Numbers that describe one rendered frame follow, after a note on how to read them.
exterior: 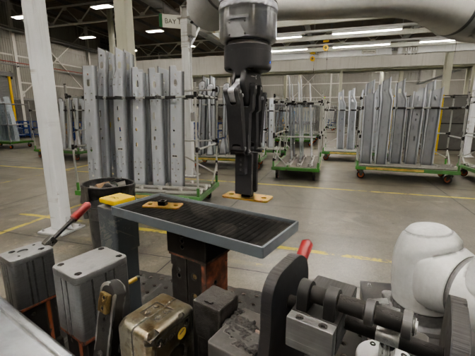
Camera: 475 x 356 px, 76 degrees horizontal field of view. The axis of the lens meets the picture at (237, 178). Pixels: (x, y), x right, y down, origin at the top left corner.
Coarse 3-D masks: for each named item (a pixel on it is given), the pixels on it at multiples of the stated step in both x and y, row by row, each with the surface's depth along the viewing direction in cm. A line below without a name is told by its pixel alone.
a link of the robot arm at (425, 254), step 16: (416, 224) 82; (432, 224) 80; (400, 240) 81; (416, 240) 76; (432, 240) 74; (448, 240) 73; (400, 256) 79; (416, 256) 75; (432, 256) 73; (448, 256) 72; (464, 256) 71; (400, 272) 80; (416, 272) 75; (432, 272) 72; (448, 272) 70; (400, 288) 80; (416, 288) 76; (432, 288) 72; (400, 304) 82; (416, 304) 78; (432, 304) 74
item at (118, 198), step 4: (104, 196) 74; (108, 196) 74; (112, 196) 74; (116, 196) 74; (120, 196) 74; (124, 196) 74; (128, 196) 74; (132, 196) 74; (100, 200) 73; (104, 200) 72; (108, 200) 71; (112, 200) 71; (116, 200) 71; (120, 200) 71; (124, 200) 72; (128, 200) 73; (132, 200) 74; (108, 204) 71; (112, 204) 70; (116, 204) 70
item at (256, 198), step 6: (228, 192) 55; (234, 192) 55; (252, 192) 52; (234, 198) 52; (240, 198) 51; (246, 198) 51; (252, 198) 51; (258, 198) 51; (264, 198) 51; (270, 198) 51
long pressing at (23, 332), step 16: (0, 304) 57; (0, 320) 54; (16, 320) 53; (0, 336) 50; (16, 336) 50; (32, 336) 50; (48, 336) 49; (0, 352) 46; (16, 352) 46; (32, 352) 46; (48, 352) 46; (64, 352) 46
